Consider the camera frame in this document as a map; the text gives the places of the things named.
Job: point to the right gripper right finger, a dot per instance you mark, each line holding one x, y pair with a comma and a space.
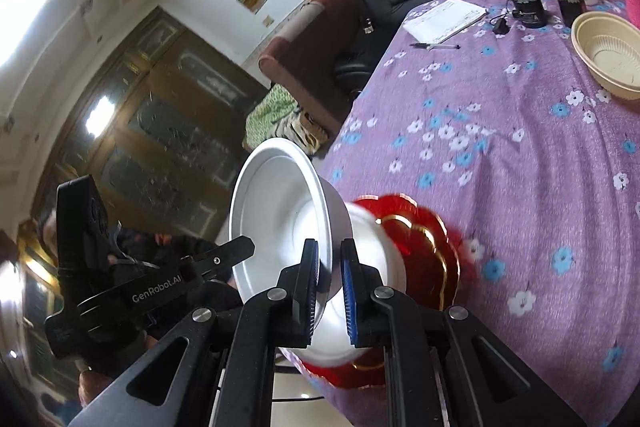
443, 368

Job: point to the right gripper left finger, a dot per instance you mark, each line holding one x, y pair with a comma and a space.
215, 369

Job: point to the red glass plate gold rim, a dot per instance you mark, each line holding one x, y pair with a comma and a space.
410, 247

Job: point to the large white foam bowl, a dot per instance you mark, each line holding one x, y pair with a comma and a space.
373, 262

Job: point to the medium white foam bowl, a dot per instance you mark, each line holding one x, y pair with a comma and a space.
279, 201

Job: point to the person's left hand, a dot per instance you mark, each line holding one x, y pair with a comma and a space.
91, 384

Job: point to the dark wooden door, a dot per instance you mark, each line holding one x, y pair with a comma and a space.
160, 128

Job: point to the purple floral tablecloth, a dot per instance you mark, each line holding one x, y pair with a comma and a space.
534, 168

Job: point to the green patterned cloth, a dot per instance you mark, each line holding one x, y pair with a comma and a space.
279, 115

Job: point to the brown armchair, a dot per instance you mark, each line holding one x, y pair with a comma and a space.
301, 58

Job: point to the black pen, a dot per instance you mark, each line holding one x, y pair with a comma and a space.
430, 46

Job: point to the small black charger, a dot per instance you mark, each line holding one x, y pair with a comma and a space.
500, 27

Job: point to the white notepad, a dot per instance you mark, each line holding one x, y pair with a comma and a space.
443, 21

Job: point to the beige plastic bowl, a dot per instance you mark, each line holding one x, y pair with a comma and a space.
609, 46

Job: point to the black round jar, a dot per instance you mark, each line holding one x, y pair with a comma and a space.
530, 13

